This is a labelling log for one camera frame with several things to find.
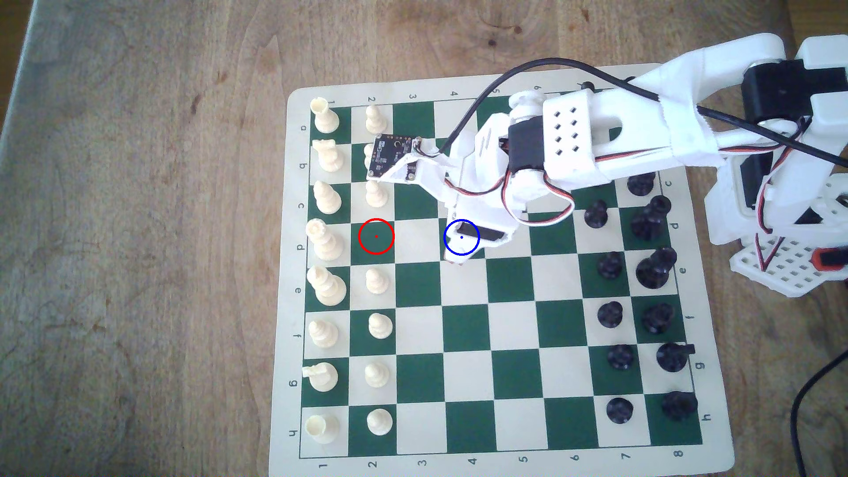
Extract white chess king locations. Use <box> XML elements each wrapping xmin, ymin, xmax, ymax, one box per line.
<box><xmin>307</xmin><ymin>265</ymin><xmax>347</xmax><ymax>307</ymax></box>

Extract white chess bishop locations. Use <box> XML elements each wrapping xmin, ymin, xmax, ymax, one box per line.
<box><xmin>313</xmin><ymin>179</ymin><xmax>343</xmax><ymax>215</ymax></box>
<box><xmin>309</xmin><ymin>319</ymin><xmax>339</xmax><ymax>349</ymax></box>

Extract red black base wires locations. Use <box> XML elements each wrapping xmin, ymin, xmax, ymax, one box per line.
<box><xmin>752</xmin><ymin>142</ymin><xmax>816</xmax><ymax>274</ymax></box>

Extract thin black cable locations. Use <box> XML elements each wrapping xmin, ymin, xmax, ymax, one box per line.
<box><xmin>790</xmin><ymin>348</ymin><xmax>848</xmax><ymax>477</ymax></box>

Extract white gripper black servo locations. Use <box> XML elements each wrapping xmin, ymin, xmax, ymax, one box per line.
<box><xmin>444</xmin><ymin>113</ymin><xmax>522</xmax><ymax>266</ymax></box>

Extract white chess knight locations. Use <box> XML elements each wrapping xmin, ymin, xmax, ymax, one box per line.
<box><xmin>303</xmin><ymin>362</ymin><xmax>339</xmax><ymax>392</ymax></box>
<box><xmin>313</xmin><ymin>138</ymin><xmax>345</xmax><ymax>173</ymax></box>

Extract black chess knight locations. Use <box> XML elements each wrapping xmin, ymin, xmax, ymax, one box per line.
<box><xmin>656</xmin><ymin>342</ymin><xmax>697</xmax><ymax>373</ymax></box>

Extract black chess rook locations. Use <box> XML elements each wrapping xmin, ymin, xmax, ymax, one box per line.
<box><xmin>660</xmin><ymin>391</ymin><xmax>699</xmax><ymax>422</ymax></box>

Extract white chess rook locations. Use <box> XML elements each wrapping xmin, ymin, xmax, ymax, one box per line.
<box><xmin>305</xmin><ymin>414</ymin><xmax>341</xmax><ymax>445</ymax></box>
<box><xmin>310</xmin><ymin>97</ymin><xmax>340</xmax><ymax>132</ymax></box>

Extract black chess queen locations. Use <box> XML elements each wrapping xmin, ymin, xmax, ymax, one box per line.
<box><xmin>629</xmin><ymin>195</ymin><xmax>672</xmax><ymax>242</ymax></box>

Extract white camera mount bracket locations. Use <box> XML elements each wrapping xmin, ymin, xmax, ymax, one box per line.
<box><xmin>383</xmin><ymin>149</ymin><xmax>459</xmax><ymax>206</ymax></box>

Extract black chess king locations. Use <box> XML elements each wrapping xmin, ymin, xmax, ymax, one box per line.
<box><xmin>635</xmin><ymin>247</ymin><xmax>678</xmax><ymax>290</ymax></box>

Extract white chess queen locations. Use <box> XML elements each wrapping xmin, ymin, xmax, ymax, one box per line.
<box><xmin>305</xmin><ymin>219</ymin><xmax>345</xmax><ymax>261</ymax></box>

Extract thick black camera cable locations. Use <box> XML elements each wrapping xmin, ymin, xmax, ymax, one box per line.
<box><xmin>440</xmin><ymin>58</ymin><xmax>848</xmax><ymax>168</ymax></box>

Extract white breadboard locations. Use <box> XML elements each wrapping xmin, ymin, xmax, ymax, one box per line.
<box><xmin>730</xmin><ymin>235</ymin><xmax>848</xmax><ymax>298</ymax></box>

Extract green cream chessboard mat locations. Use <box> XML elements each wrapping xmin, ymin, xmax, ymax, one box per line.
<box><xmin>268</xmin><ymin>63</ymin><xmax>736</xmax><ymax>477</ymax></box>

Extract red component on breadboard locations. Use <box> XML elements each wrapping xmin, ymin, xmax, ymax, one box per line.
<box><xmin>814</xmin><ymin>248</ymin><xmax>848</xmax><ymax>272</ymax></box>

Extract black camera circuit board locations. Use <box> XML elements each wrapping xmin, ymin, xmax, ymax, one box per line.
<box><xmin>366</xmin><ymin>134</ymin><xmax>423</xmax><ymax>180</ymax></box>

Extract red black white servo wires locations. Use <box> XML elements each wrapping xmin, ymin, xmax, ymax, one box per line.
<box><xmin>447</xmin><ymin>139</ymin><xmax>812</xmax><ymax>229</ymax></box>

